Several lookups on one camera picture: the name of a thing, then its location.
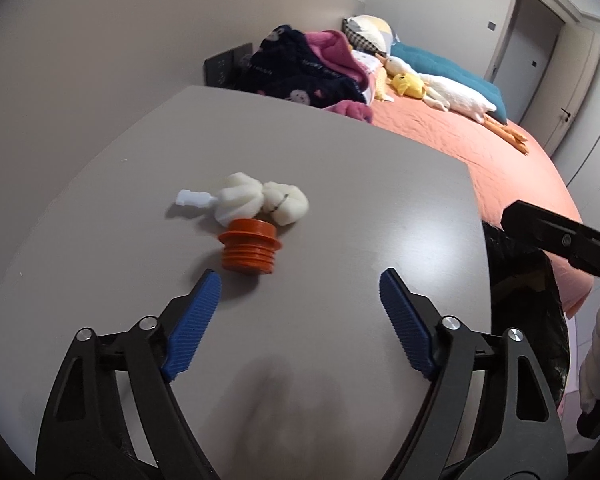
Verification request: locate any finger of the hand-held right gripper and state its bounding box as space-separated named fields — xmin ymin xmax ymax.
xmin=500 ymin=200 xmax=600 ymax=291

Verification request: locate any pale yellow plush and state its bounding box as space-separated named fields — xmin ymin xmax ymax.
xmin=374 ymin=67 xmax=390 ymax=104

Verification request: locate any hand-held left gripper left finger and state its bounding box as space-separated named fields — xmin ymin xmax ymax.
xmin=35 ymin=269 xmax=222 ymax=480

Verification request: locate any white goose plush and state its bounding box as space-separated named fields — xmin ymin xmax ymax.
xmin=377 ymin=54 xmax=531 ymax=156

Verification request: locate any teal pillow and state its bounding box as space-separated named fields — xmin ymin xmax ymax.
xmin=387 ymin=42 xmax=508 ymax=126

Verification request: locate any navy printed blanket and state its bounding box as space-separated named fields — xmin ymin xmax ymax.
xmin=237 ymin=25 xmax=368 ymax=111

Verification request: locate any white door with handle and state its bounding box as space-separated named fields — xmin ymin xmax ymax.
xmin=519 ymin=25 xmax=600 ymax=161

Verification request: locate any bed with orange bedspread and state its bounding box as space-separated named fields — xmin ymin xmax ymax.
xmin=370 ymin=95 xmax=593 ymax=321

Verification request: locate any yellow duck plush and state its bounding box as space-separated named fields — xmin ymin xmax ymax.
xmin=390 ymin=72 xmax=427 ymax=101

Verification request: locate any black trash bag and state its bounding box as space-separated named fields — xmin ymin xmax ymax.
xmin=481 ymin=221 xmax=572 ymax=406

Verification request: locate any white twisted plastic piece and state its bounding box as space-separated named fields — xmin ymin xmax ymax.
xmin=175 ymin=172 xmax=311 ymax=228

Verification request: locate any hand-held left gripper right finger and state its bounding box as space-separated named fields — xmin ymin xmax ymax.
xmin=379 ymin=267 xmax=568 ymax=480

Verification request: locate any orange threaded cap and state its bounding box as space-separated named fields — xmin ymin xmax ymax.
xmin=218 ymin=218 xmax=284 ymax=276

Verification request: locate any pink fleece blanket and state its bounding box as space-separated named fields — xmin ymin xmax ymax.
xmin=304 ymin=30 xmax=377 ymax=126

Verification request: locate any checkered pillow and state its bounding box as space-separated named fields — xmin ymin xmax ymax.
xmin=342 ymin=14 xmax=397 ymax=57

